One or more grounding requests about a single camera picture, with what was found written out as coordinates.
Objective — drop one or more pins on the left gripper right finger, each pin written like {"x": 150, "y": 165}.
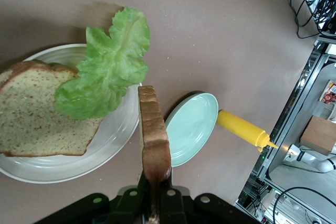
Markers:
{"x": 178, "y": 208}

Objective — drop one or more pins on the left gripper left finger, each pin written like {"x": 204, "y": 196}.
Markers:
{"x": 126, "y": 208}

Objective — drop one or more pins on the dark crusted bread slice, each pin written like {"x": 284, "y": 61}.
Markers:
{"x": 155, "y": 129}

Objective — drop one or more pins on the light brown bread slice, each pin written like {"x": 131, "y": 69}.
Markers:
{"x": 31, "y": 113}

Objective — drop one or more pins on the green lettuce leaf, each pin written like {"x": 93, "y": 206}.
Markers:
{"x": 113, "y": 66}

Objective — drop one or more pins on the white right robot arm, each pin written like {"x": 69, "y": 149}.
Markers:
{"x": 309, "y": 159}

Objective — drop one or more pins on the beige plate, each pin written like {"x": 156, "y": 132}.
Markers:
{"x": 113, "y": 140}

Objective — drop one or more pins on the pale green plate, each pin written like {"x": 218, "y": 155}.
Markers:
{"x": 191, "y": 129}

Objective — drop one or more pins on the yellow mustard squeeze bottle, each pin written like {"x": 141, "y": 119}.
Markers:
{"x": 241, "y": 127}

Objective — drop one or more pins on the wooden box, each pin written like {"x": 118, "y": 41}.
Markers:
{"x": 319, "y": 134}

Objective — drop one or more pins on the colourful printed box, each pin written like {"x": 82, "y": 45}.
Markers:
{"x": 329, "y": 93}

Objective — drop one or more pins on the aluminium frame rail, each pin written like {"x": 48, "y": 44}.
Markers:
{"x": 296, "y": 98}

